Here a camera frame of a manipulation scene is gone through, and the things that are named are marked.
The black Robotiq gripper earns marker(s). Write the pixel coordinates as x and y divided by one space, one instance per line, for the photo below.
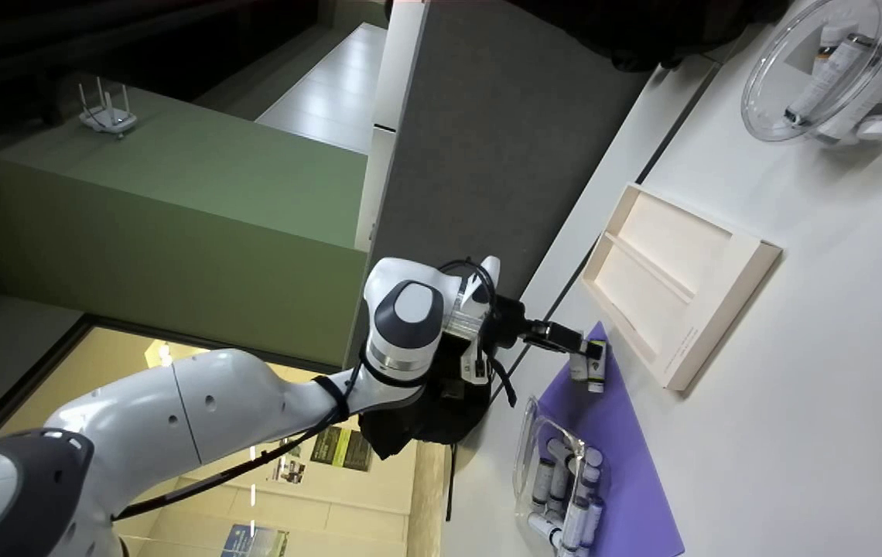
506 325

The small white bottle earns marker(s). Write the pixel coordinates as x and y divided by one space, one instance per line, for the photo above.
821 80
544 481
592 520
589 468
544 526
878 98
597 370
575 520
565 471

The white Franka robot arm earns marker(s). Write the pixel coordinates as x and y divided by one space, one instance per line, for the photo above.
204 411

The clear bowl with many bottles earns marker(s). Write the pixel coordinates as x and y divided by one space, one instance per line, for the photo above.
565 484

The clear bowl with few bottles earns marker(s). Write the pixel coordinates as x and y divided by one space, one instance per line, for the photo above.
830 71

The light wooden tray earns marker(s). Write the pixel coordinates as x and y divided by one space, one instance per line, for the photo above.
676 278

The purple mat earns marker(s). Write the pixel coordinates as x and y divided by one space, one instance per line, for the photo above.
630 465

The grey desk partition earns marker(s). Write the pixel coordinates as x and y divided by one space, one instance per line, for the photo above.
504 135

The green cabinet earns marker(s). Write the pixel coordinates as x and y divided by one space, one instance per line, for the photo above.
180 218

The white wifi router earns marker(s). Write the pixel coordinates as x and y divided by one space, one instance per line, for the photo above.
108 110

